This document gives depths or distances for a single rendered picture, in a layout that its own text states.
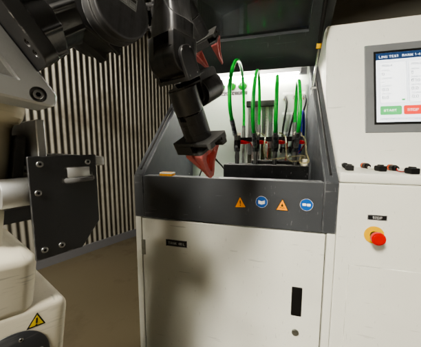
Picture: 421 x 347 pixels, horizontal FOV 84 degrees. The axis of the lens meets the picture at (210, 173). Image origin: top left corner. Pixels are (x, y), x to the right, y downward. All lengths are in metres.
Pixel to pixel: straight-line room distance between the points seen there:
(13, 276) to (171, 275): 0.61
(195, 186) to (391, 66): 0.86
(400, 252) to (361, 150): 0.37
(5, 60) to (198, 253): 0.76
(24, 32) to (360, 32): 1.14
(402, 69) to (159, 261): 1.16
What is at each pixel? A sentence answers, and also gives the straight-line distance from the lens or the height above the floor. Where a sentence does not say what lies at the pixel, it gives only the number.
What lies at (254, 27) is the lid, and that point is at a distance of 1.26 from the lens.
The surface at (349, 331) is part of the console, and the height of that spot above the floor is 0.48.
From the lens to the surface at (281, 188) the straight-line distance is 0.78.
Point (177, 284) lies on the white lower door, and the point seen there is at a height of 0.54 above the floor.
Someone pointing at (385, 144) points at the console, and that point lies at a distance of 1.08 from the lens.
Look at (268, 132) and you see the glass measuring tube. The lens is 1.28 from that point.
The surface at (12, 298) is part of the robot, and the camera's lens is 0.50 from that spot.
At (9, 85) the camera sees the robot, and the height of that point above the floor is 1.12.
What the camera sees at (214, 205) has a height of 0.85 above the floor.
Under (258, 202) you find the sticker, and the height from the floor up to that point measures 0.87.
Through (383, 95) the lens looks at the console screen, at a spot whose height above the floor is 1.25.
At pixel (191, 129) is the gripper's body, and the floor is 1.09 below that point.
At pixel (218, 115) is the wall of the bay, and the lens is 1.36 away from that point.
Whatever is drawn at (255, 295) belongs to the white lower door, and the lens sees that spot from 0.93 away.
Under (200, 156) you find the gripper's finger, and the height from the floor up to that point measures 1.04.
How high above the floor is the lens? 1.06
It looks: 7 degrees down
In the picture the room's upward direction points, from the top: straight up
